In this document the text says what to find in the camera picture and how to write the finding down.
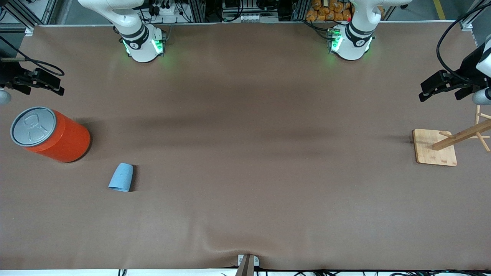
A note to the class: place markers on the brown table cloth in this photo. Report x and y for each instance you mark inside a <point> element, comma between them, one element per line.
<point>245,191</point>

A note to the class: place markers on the orange can grey lid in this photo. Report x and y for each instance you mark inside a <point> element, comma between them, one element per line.
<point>65,138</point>

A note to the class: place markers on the wooden cup rack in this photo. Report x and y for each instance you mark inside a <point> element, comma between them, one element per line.
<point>433,147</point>

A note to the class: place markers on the white power strip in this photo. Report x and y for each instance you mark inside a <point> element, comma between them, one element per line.
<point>167,10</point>

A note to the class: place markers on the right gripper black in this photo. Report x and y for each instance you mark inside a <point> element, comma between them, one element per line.
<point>8,73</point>

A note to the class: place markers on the aluminium corner frame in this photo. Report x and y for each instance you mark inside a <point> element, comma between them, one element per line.
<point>19,13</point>
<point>466,23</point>

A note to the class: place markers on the grey bracket with brown strut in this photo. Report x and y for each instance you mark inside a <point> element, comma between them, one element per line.
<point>245,268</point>

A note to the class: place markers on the orange snack packets pile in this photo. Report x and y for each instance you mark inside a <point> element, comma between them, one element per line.
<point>326,13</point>

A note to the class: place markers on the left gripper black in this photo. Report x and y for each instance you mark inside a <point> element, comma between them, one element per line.
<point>465,71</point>

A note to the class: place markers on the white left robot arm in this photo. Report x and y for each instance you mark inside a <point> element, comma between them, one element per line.
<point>353,38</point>

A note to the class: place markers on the light blue plastic cup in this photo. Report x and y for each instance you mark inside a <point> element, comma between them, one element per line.
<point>122,178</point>

